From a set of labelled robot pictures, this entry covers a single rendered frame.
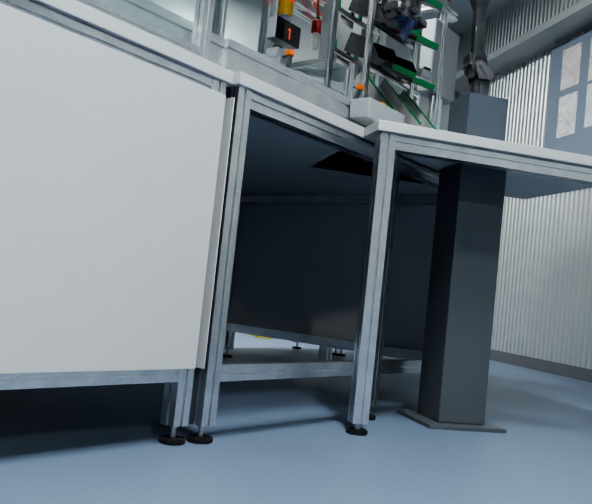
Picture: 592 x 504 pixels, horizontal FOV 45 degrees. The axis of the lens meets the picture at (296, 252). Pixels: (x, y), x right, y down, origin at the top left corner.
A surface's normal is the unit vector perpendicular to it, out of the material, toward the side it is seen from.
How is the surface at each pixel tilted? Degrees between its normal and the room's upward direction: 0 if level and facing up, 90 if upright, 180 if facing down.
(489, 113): 90
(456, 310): 90
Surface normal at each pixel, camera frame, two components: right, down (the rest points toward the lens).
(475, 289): 0.25, -0.03
